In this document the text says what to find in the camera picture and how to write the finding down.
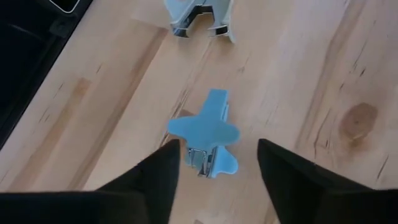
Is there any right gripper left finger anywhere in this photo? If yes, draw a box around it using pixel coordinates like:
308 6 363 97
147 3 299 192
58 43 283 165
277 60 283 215
93 139 182 224

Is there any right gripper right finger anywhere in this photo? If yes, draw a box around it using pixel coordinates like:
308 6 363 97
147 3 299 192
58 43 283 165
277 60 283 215
257 139 374 224

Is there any grey staple remover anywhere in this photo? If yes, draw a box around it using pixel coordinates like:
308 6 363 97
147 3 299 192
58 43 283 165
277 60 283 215
167 88 241 179

